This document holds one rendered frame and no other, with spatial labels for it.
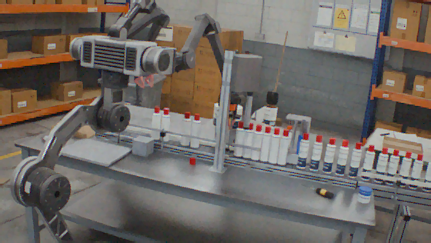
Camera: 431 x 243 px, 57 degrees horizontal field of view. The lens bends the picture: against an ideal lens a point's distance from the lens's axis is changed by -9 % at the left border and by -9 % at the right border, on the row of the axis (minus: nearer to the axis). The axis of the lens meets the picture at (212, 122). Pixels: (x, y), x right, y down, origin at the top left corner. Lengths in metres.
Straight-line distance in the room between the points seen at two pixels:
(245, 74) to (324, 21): 4.48
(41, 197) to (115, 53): 0.75
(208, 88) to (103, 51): 3.97
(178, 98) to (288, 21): 2.17
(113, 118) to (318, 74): 5.09
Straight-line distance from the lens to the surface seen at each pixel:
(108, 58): 2.11
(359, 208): 2.23
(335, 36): 6.65
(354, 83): 6.76
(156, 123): 2.65
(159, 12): 2.46
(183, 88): 6.16
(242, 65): 2.27
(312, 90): 6.93
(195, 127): 2.55
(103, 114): 2.17
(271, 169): 2.47
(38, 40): 6.25
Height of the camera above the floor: 1.72
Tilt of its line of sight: 15 degrees down
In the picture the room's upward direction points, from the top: 6 degrees clockwise
